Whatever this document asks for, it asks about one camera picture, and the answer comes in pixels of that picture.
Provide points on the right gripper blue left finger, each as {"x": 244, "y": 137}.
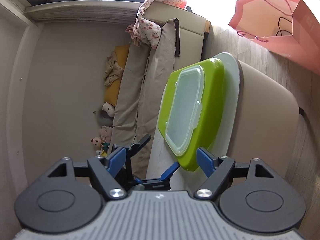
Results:
{"x": 102, "y": 174}

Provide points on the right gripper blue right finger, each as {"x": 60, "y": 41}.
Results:
{"x": 218, "y": 171}

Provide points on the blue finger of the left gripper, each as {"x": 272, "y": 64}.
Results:
{"x": 167, "y": 174}

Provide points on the yellow duck plush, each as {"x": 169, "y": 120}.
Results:
{"x": 103, "y": 149}

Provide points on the cartoon baby doll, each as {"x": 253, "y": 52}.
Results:
{"x": 97, "y": 142}

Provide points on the pink pig plush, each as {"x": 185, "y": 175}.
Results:
{"x": 105, "y": 133}

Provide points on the white grey plush toy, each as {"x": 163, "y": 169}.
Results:
{"x": 105, "y": 115}

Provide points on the yellow pillow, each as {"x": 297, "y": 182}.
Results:
{"x": 111, "y": 93}

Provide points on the beige crumpled cloth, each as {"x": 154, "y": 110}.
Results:
{"x": 113, "y": 70}

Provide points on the beige sofa cover sheet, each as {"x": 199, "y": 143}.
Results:
{"x": 145, "y": 76}

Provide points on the pink floral blanket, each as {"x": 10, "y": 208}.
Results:
{"x": 146, "y": 31}

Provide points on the beige sofa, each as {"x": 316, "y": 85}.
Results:
{"x": 192, "y": 31}

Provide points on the pink paper shopping bag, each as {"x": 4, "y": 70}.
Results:
{"x": 285, "y": 27}

